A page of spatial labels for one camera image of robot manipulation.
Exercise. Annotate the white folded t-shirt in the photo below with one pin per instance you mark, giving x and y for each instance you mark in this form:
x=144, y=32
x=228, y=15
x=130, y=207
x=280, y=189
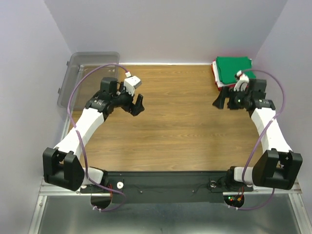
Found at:
x=215, y=66

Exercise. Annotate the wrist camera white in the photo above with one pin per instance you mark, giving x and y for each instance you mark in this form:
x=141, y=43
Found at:
x=131, y=84
x=242, y=82

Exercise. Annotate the green t-shirt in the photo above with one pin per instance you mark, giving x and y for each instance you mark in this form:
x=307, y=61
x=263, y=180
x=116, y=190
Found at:
x=229, y=66

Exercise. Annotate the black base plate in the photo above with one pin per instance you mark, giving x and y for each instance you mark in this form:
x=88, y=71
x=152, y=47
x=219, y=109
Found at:
x=174, y=187

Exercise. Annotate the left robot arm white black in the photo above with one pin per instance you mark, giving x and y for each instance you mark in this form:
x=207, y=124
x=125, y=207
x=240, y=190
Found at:
x=61, y=164

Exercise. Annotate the red folded t-shirt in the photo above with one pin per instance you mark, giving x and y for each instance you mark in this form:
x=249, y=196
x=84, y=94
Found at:
x=219, y=84

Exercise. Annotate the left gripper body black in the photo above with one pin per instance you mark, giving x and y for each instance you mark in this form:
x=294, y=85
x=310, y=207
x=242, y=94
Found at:
x=123, y=100

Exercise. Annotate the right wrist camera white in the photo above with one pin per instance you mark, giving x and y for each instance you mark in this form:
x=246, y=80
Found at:
x=242, y=82

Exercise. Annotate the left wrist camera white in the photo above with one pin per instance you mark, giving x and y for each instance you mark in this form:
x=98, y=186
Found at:
x=131, y=84

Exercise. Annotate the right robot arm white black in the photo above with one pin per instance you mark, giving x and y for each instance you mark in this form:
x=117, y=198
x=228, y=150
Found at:
x=279, y=165

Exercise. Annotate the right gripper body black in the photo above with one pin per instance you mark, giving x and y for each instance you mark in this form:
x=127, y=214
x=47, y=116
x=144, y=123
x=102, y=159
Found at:
x=238, y=99

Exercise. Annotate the aluminium rail frame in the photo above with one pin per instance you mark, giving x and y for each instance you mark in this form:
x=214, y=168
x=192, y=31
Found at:
x=179, y=130

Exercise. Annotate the clear plastic storage bin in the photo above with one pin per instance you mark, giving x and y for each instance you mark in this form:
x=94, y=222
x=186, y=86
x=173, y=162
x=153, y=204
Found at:
x=76, y=65

